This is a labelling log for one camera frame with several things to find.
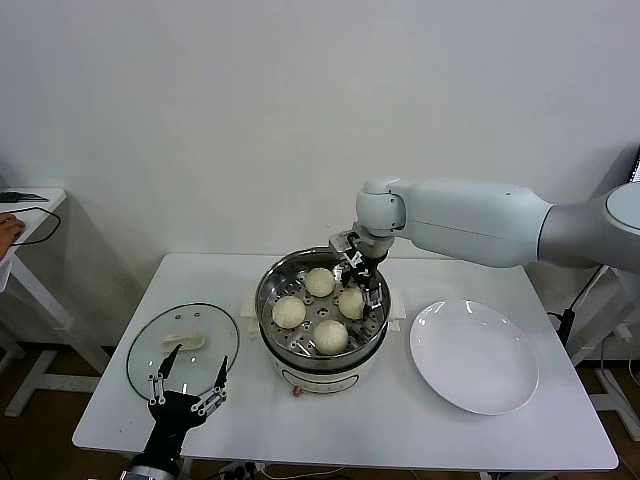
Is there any white electric cooker base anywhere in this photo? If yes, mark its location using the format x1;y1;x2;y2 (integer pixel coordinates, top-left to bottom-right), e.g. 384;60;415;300
257;319;381;400

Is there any white round plate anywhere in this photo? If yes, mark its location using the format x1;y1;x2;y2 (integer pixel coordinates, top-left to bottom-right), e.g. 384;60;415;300
408;298;540;416

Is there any steel perforated steamer basket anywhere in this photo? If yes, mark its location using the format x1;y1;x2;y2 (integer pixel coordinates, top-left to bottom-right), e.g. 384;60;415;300
241;247;405;359

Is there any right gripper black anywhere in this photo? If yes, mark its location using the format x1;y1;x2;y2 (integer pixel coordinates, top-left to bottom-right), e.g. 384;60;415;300
334;249;384;321

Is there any round glass lid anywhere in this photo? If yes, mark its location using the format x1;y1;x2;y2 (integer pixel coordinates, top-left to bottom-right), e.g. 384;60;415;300
125;302;241;405

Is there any black looped mouse cable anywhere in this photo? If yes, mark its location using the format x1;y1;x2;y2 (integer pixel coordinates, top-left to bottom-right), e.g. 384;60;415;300
9;207;62;247

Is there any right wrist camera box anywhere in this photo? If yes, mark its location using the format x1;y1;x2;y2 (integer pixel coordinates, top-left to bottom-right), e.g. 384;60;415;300
328;232;359;254

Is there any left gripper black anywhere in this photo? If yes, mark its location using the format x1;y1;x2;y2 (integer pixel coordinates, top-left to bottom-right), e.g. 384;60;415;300
142;343;230;459

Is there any person hand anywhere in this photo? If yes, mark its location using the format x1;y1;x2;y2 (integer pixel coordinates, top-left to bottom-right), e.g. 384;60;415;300
0;213;25;261

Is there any white steamed baozi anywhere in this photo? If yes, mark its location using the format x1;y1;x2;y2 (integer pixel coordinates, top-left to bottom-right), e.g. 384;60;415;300
271;295;307;330
312;319;349;355
304;267;335;299
338;287;369;320

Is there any white side table with mouse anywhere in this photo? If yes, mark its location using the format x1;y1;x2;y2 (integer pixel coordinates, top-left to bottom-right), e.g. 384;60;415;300
0;188;119;419

